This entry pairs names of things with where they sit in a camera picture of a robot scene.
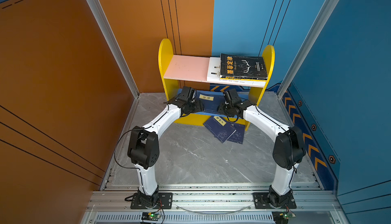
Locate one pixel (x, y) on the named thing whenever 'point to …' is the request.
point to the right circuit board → (282, 217)
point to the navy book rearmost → (238, 136)
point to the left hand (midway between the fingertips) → (201, 105)
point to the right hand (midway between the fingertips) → (217, 109)
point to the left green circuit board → (150, 216)
